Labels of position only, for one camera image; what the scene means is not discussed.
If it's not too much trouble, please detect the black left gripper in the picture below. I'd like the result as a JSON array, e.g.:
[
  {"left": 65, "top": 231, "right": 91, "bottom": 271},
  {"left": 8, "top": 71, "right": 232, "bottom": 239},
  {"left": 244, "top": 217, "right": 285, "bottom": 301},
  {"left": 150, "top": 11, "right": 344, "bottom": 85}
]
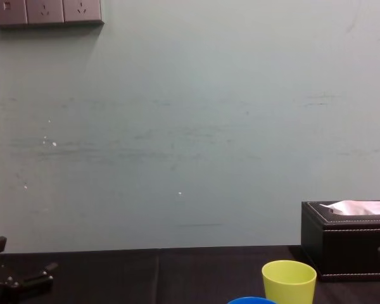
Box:
[{"left": 0, "top": 236, "right": 59, "bottom": 304}]

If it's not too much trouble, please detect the black leather tissue box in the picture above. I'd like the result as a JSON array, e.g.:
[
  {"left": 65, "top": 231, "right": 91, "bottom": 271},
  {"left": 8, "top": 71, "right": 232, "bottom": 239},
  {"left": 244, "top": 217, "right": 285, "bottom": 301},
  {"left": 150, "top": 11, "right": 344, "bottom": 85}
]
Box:
[{"left": 301, "top": 199, "right": 380, "bottom": 284}]

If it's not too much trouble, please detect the white paper tissue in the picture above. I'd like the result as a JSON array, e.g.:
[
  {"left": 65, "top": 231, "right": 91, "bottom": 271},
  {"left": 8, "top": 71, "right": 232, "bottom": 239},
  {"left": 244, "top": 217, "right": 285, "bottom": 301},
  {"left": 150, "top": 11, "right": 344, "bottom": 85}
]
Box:
[{"left": 318, "top": 199, "right": 380, "bottom": 217}]

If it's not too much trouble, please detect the yellow-green plastic cup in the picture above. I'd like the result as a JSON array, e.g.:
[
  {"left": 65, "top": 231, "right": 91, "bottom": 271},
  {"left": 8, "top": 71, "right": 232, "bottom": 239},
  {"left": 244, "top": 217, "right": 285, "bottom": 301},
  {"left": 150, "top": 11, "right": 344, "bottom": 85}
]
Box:
[{"left": 261, "top": 260, "right": 318, "bottom": 304}]

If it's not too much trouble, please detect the black table cloth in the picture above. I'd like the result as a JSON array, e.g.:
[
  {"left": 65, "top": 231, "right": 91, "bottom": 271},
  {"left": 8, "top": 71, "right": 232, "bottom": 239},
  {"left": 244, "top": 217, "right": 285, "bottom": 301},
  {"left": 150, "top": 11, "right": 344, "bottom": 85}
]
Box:
[{"left": 0, "top": 244, "right": 380, "bottom": 304}]

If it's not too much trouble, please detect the blue plastic cup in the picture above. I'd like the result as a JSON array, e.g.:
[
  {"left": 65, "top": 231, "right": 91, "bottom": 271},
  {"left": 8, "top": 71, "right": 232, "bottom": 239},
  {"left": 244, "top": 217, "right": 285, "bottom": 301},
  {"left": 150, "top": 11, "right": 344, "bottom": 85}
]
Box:
[{"left": 226, "top": 296, "right": 278, "bottom": 304}]

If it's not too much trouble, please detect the grey wall data port plate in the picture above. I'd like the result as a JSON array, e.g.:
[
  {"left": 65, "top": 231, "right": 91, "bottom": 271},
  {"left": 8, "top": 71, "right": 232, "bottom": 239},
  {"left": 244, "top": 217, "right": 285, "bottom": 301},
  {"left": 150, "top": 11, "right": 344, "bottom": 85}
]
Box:
[{"left": 0, "top": 0, "right": 29, "bottom": 27}]

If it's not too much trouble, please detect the grey wall power socket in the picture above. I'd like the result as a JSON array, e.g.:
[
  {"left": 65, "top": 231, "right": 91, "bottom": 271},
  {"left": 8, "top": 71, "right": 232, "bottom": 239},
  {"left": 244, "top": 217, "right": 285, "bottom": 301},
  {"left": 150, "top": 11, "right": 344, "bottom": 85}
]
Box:
[
  {"left": 26, "top": 0, "right": 65, "bottom": 25},
  {"left": 63, "top": 0, "right": 103, "bottom": 23}
]

